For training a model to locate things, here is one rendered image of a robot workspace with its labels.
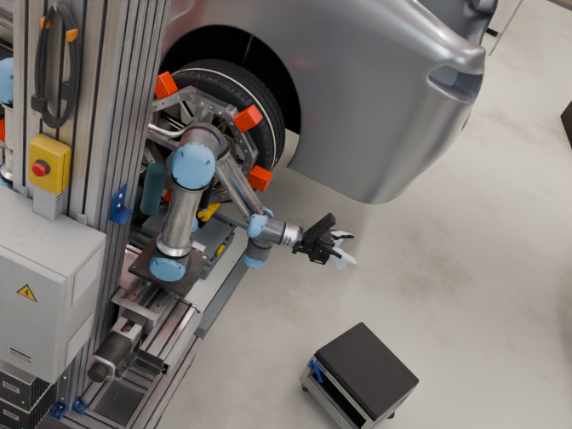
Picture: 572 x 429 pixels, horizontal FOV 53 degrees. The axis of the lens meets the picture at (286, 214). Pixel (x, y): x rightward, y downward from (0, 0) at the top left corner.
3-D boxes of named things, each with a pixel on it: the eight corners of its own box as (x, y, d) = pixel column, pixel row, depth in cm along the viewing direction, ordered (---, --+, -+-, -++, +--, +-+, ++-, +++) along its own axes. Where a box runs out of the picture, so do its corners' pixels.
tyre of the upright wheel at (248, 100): (232, 203, 308) (314, 134, 268) (214, 226, 290) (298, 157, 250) (142, 113, 297) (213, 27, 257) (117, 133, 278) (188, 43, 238)
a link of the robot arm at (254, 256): (266, 249, 194) (276, 227, 188) (263, 273, 186) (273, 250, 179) (244, 243, 193) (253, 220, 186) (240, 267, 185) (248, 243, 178)
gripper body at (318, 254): (326, 252, 188) (291, 243, 186) (334, 231, 183) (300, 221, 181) (327, 266, 181) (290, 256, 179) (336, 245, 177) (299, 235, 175)
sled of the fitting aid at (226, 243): (231, 243, 333) (236, 231, 327) (204, 281, 306) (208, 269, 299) (157, 205, 338) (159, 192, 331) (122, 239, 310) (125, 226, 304)
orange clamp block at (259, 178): (251, 175, 264) (269, 184, 263) (244, 184, 257) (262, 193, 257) (255, 164, 259) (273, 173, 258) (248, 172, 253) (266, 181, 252)
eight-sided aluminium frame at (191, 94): (238, 214, 277) (270, 122, 243) (232, 221, 272) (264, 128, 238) (140, 165, 282) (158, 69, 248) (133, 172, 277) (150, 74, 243)
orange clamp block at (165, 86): (179, 89, 251) (168, 70, 248) (169, 95, 245) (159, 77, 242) (167, 94, 255) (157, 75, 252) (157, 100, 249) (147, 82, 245)
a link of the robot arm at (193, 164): (188, 259, 200) (225, 133, 166) (180, 290, 188) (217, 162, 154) (155, 249, 198) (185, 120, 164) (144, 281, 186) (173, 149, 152)
